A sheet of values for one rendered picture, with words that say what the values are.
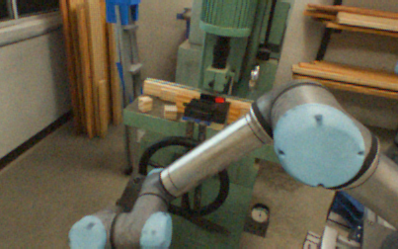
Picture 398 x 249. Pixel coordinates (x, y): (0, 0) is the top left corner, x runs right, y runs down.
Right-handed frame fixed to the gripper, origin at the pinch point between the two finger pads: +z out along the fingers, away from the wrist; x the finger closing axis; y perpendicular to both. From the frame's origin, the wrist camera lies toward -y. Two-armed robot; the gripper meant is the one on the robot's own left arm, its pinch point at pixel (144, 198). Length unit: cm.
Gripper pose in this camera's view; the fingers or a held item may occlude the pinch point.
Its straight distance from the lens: 101.6
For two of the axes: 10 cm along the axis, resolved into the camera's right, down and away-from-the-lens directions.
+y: -2.5, 9.7, -0.2
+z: 1.6, 0.6, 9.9
